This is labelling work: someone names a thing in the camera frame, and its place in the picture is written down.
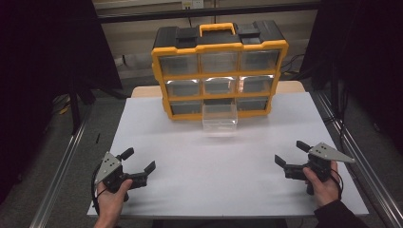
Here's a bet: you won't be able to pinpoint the black horizontal bar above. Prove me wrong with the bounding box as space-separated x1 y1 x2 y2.
95 2 321 25

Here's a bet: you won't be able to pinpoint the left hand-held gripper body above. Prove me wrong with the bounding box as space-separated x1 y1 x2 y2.
94 151 148 202

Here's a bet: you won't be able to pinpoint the white wall outlet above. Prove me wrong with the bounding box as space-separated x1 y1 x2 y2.
182 0 204 10

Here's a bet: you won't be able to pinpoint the aluminium frame rail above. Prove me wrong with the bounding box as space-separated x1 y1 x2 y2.
29 104 93 228
311 90 403 228

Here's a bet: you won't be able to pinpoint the clear plastic drawer box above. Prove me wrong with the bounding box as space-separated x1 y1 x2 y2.
201 104 239 133

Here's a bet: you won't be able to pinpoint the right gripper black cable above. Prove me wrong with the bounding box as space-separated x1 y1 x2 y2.
329 168 345 201

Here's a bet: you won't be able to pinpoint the black curtain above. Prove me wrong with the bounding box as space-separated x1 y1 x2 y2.
299 0 403 156
0 0 124 204

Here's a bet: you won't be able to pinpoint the black floor cables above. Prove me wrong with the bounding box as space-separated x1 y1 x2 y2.
279 52 306 77

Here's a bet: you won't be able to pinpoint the person's left hand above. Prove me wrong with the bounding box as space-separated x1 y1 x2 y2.
96 179 134 223

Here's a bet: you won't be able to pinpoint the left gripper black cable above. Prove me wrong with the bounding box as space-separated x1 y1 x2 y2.
90 170 106 217

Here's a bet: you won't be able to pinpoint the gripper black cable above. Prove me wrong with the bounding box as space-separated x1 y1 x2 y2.
329 168 345 201
90 170 106 217

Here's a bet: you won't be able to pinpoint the grid of clear drawers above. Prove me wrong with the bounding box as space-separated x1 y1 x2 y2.
158 49 281 116

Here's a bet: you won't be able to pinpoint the yellow black drawer organizer cabinet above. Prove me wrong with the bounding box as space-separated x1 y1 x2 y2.
151 20 290 122

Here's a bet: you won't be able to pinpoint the person's right hand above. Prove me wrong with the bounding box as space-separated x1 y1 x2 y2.
302 160 342 209

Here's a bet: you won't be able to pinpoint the black metal stand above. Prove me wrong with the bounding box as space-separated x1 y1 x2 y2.
67 80 83 136

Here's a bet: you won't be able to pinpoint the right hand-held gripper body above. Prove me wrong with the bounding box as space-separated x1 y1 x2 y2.
283 142 356 196

